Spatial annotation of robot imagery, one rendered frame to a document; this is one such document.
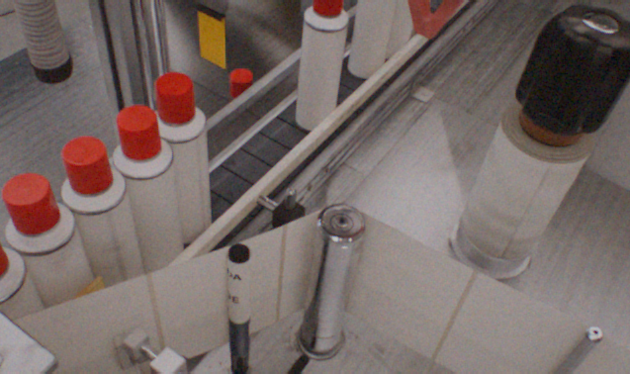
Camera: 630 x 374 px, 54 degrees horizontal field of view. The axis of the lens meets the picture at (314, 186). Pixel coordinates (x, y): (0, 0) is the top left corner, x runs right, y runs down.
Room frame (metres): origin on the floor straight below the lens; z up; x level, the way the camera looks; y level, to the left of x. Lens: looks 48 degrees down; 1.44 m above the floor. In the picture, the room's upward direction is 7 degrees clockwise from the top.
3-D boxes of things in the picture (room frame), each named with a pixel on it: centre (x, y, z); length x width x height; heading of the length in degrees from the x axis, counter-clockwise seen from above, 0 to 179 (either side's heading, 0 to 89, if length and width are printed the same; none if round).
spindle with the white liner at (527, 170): (0.45, -0.21, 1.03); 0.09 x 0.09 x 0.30
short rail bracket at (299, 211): (0.44, 0.02, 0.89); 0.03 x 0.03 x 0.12; 61
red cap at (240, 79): (0.72, 0.13, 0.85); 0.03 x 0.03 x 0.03
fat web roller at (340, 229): (0.30, -0.02, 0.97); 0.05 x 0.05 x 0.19
